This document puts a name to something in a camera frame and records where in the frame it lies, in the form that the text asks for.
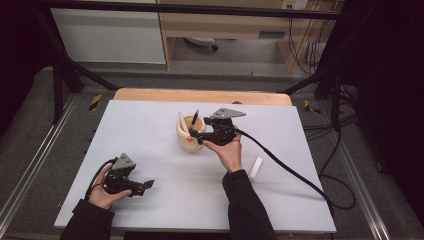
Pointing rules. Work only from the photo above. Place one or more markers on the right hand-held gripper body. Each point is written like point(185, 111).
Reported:
point(221, 130)

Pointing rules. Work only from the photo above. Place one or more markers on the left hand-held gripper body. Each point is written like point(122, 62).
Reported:
point(121, 180)

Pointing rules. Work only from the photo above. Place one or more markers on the wooden pen holder cup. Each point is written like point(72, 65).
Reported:
point(190, 141)

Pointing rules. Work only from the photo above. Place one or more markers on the black pen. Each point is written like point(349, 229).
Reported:
point(194, 119)

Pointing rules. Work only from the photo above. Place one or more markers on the white pen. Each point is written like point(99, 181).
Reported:
point(182, 122)

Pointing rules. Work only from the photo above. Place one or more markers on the person's left hand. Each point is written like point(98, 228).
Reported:
point(103, 195)

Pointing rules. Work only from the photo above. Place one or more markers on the person's right hand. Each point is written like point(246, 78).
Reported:
point(228, 155)

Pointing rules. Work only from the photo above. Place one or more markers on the wooden table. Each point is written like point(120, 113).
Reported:
point(200, 96)

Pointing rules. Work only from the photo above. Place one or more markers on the white table board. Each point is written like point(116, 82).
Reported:
point(186, 200)

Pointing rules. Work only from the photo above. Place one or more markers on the white pen cap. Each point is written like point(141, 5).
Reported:
point(256, 168)

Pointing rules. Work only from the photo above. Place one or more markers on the grey chair base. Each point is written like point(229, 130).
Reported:
point(201, 42)

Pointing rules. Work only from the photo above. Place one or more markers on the light wooden desk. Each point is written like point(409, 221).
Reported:
point(230, 30)

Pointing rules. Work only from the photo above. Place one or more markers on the white cabinet panel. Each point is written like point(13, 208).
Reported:
point(106, 36)

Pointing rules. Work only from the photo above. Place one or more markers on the white power strip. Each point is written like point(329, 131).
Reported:
point(295, 4)

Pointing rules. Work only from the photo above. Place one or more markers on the black curtain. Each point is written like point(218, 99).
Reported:
point(23, 50)
point(383, 100)

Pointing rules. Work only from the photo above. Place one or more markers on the aluminium rail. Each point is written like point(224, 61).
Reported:
point(36, 160)
point(363, 193)

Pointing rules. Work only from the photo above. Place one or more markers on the black metal frame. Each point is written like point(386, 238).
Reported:
point(186, 8)

